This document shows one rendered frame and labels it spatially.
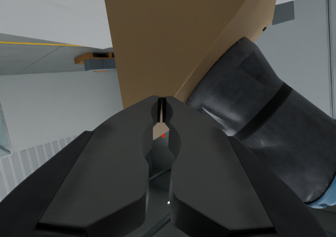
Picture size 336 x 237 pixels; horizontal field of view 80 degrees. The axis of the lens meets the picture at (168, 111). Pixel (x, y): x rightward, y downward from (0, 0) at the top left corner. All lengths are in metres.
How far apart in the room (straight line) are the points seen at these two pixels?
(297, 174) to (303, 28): 2.49
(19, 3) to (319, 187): 0.52
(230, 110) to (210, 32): 0.12
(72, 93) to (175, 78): 8.66
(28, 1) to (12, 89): 7.92
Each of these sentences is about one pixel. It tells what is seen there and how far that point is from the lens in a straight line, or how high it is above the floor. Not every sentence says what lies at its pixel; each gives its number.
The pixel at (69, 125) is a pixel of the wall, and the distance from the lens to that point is 8.78.
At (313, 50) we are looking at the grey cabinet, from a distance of 2.71.
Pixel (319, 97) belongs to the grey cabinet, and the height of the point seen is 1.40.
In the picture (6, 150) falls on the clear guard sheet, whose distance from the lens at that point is 5.28.
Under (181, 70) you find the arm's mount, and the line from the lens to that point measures 0.22.
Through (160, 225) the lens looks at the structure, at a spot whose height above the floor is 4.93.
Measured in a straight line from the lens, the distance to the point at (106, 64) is 5.64.
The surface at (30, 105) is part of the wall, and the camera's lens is 8.39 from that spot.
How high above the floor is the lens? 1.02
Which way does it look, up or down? 7 degrees up
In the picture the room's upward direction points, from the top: 172 degrees clockwise
